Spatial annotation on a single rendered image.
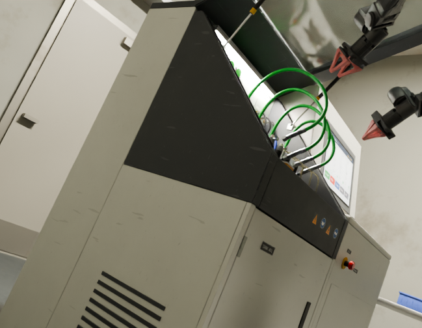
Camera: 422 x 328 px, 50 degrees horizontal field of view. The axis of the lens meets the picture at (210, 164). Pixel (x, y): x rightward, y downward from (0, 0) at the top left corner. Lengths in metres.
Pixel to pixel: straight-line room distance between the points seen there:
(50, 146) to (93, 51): 0.88
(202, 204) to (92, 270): 0.46
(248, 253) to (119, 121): 0.76
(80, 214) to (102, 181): 0.14
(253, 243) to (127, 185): 0.52
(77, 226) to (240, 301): 0.68
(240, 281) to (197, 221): 0.21
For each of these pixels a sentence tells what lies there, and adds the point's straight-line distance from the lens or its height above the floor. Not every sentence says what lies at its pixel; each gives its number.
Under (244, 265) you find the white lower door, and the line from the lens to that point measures 1.32.
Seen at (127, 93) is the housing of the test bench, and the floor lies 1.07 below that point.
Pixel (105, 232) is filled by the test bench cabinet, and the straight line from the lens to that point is 1.59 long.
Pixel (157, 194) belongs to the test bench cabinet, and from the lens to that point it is 1.48.
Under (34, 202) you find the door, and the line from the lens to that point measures 3.91.
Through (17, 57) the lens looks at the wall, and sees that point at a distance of 3.85.
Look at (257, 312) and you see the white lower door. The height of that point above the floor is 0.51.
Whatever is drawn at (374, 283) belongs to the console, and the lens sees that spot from 2.41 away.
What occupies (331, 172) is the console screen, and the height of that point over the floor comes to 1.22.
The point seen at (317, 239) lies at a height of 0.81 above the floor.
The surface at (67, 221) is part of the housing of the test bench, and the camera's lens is 1.76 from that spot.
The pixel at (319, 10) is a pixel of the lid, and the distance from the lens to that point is 1.93.
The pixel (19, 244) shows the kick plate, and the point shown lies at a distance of 3.95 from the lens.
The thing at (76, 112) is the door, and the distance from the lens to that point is 3.95.
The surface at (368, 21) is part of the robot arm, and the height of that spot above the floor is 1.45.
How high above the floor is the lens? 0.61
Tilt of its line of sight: 11 degrees up
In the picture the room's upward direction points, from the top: 23 degrees clockwise
